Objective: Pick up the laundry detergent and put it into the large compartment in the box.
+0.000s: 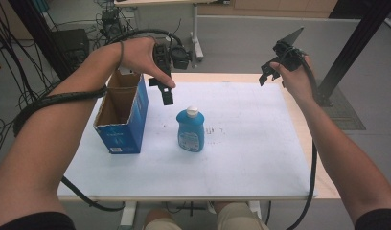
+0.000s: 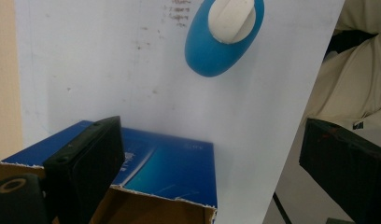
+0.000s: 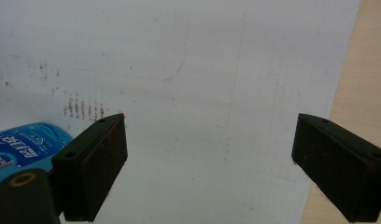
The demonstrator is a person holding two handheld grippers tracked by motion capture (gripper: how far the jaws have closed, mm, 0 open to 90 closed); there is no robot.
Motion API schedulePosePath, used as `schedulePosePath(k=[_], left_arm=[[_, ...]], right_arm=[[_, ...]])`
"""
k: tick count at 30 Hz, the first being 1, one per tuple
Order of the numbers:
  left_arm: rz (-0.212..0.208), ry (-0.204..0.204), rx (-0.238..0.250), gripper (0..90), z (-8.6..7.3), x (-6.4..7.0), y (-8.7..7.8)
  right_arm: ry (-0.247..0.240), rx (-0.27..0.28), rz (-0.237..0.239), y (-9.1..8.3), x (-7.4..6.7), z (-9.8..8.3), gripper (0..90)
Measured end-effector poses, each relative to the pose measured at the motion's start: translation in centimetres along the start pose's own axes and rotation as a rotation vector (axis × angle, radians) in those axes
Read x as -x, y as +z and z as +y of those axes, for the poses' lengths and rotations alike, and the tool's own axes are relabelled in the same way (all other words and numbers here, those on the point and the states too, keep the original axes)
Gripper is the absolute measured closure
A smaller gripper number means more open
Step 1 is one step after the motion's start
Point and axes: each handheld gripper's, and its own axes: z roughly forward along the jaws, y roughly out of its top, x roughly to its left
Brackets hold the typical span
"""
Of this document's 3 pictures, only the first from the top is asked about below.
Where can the black wrist band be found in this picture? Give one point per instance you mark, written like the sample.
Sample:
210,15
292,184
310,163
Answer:
121,52

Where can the person's black right sleeve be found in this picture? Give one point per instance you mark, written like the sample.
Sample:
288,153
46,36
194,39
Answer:
379,220

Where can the blue bottle with white cap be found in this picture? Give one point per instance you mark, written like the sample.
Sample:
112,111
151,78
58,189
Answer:
190,134

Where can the black box on floor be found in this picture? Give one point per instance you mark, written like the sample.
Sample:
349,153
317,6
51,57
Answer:
72,43

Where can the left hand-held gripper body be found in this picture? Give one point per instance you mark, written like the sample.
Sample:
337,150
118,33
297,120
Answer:
180,57

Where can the black frame post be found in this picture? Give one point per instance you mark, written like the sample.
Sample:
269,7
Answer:
43,38
353,44

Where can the person's black left sleeve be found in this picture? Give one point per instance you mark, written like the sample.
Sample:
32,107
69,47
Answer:
40,222

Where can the person's right hand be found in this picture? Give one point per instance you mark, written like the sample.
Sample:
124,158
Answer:
299,83

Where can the white table mat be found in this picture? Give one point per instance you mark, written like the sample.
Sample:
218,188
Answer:
248,143

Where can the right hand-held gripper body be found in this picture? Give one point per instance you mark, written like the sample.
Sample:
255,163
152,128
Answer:
287,52

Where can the white background desk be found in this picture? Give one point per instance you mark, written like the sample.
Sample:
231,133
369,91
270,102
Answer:
196,38

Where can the blue cardboard box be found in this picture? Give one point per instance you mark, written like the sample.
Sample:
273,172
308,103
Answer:
133,127

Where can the grey floor mat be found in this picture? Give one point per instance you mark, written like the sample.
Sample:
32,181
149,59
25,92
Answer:
347,111

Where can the person's left leg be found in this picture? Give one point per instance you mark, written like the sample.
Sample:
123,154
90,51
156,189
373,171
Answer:
161,222

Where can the person's right leg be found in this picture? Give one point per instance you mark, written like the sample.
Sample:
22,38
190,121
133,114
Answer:
238,218

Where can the wooden table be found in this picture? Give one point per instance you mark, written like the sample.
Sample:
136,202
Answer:
326,188

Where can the person's left hand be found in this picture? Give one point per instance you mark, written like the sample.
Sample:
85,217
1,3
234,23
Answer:
139,57

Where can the person's black sleeve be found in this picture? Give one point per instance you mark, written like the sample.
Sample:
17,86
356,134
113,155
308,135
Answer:
379,220
40,222

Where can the person's leg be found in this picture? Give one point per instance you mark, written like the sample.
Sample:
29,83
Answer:
238,218
161,222

